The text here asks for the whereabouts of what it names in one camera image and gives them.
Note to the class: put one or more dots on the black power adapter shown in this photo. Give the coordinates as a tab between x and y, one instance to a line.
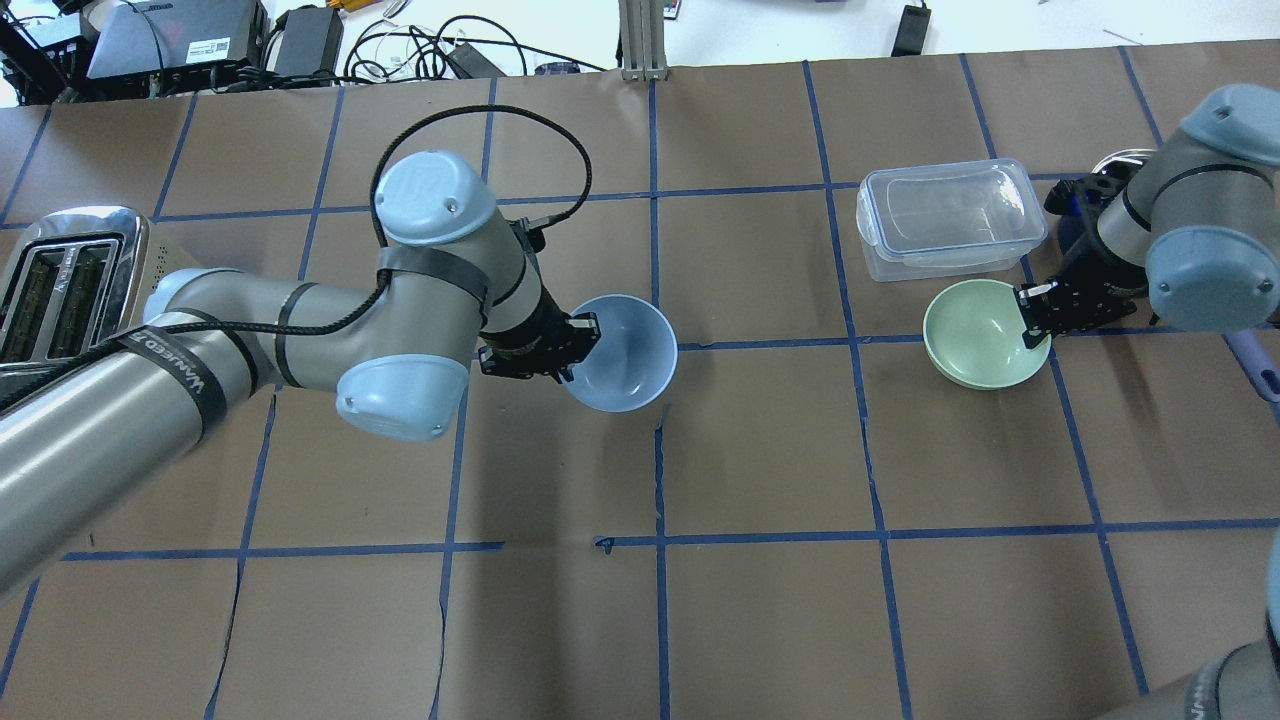
912	30

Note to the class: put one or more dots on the green bowl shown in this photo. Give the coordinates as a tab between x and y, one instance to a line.
973	333

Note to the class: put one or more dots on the clear plastic food container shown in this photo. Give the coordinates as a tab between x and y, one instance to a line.
962	218

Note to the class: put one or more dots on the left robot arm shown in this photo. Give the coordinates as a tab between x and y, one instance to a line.
455	282

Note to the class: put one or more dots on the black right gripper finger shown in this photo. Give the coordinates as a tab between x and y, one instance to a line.
1035	310

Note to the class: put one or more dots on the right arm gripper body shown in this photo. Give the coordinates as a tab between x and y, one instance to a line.
1097	288

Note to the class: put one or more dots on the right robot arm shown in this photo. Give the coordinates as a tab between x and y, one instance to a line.
1192	229

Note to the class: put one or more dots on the aluminium frame post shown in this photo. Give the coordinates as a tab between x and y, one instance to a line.
643	41

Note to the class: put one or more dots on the silver toaster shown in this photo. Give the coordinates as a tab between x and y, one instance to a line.
75	277

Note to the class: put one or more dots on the black electronics box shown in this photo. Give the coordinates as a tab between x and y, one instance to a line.
179	39

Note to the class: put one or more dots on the blue bowl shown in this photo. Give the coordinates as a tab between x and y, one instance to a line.
634	359

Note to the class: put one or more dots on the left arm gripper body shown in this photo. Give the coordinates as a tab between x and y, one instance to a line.
527	340

